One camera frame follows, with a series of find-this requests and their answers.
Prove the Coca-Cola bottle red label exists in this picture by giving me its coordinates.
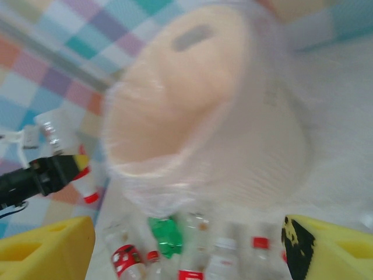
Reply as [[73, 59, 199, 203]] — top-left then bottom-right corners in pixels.
[[177, 212, 211, 280], [103, 226, 146, 280], [250, 235, 272, 280]]

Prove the crushed green plastic bottle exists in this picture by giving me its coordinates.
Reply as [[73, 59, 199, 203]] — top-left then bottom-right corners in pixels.
[[147, 216, 184, 260]]

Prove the beige plastic bin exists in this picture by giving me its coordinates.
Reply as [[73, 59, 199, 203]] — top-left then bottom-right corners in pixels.
[[103, 4, 309, 211]]

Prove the clear bottle white label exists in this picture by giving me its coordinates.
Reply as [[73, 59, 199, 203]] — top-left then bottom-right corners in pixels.
[[205, 236, 239, 280]]

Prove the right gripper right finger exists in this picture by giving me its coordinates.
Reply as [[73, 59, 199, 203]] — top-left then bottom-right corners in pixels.
[[281, 215, 373, 280]]

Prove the clear bottle red cap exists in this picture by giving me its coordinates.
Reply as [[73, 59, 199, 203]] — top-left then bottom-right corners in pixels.
[[34, 110, 100, 205], [145, 250, 166, 280]]

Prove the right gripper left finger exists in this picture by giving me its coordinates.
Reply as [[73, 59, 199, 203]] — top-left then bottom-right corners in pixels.
[[0, 215, 96, 280]]

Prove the clear plastic bin liner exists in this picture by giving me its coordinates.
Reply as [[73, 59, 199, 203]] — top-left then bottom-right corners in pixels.
[[101, 0, 321, 218]]

